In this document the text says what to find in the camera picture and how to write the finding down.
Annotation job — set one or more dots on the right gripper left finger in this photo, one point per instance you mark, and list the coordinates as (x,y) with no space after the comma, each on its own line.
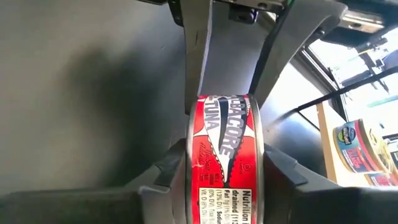
(93,208)

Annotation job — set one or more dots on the red albacore tuna can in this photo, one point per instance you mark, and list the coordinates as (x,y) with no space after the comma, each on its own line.
(227,155)

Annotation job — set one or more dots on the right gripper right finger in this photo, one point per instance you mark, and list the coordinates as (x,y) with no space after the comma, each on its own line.
(326,205)

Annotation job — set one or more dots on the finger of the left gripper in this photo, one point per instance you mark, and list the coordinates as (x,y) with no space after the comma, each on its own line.
(196,56)
(286,46)

